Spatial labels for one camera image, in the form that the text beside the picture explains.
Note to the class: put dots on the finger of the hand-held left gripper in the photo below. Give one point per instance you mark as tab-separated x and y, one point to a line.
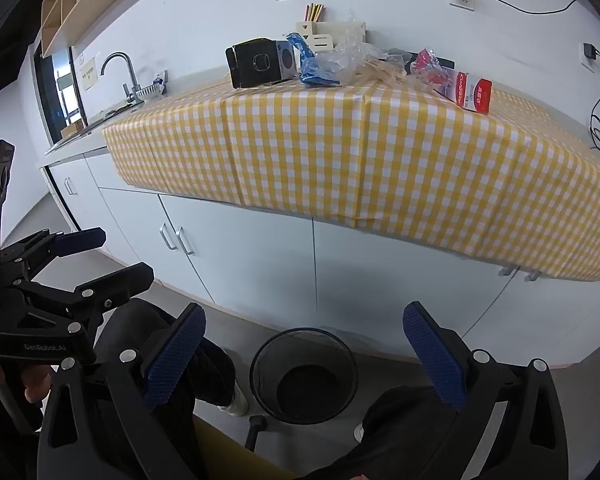
120	280
80	240

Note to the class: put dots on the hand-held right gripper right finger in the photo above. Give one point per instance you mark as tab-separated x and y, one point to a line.
435	355

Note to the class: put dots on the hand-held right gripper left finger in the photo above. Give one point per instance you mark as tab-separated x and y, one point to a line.
175	355

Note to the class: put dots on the black mesh wastebasket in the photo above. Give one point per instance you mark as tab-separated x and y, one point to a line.
265	385

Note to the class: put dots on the black cardboard box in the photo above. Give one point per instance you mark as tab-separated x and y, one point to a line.
255	65

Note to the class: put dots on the red and white carton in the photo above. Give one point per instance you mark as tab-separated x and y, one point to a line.
472	91

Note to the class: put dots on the red plastic wrapper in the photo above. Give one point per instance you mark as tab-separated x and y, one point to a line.
427	70

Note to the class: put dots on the blue plastic bag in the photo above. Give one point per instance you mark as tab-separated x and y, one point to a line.
315	67

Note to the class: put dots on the pile of wooden sticks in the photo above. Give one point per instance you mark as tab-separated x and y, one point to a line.
382	70

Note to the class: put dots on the clear plastic bag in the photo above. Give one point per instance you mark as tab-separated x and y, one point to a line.
352	52

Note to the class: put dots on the person's left hand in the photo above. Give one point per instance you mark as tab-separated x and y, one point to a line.
35	382

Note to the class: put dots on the person's left leg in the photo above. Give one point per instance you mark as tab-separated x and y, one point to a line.
215	370

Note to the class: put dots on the person's leg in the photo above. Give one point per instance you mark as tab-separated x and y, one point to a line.
405	425
215	370

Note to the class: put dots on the white cabinet door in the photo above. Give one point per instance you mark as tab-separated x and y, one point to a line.
250	260
405	290
80	195
555	320
135	220

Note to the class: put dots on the person's right leg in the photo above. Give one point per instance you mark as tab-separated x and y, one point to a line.
405	425

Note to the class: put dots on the white left shoe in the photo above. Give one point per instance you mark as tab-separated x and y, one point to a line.
235	402

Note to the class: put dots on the white shoe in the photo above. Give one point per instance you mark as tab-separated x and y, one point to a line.
359	431
235	402

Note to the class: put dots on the white right shoe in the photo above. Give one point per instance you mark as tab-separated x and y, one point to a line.
359	431

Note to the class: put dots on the black chair base leg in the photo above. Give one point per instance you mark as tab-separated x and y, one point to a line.
255	427

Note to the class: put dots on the small wooden box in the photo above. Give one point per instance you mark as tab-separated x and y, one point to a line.
72	128

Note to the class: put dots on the yellow chair seat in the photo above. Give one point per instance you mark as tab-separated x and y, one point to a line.
220	457

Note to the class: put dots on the steel sink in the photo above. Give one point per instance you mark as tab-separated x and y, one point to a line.
97	120

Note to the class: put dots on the dark window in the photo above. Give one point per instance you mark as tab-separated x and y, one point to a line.
60	100

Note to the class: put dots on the steel faucet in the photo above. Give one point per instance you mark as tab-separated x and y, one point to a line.
128	67

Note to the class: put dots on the yellow checked tablecloth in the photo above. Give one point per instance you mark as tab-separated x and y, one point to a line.
330	150

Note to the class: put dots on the wooden desk organizer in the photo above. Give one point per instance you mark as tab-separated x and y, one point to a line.
325	30

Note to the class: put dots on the bundle of coloured pencils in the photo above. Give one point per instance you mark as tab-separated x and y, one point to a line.
315	11

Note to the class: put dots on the black plug-in charger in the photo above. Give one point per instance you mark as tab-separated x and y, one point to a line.
589	51

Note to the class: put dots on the paper wall notice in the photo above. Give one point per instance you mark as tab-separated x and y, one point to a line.
88	72

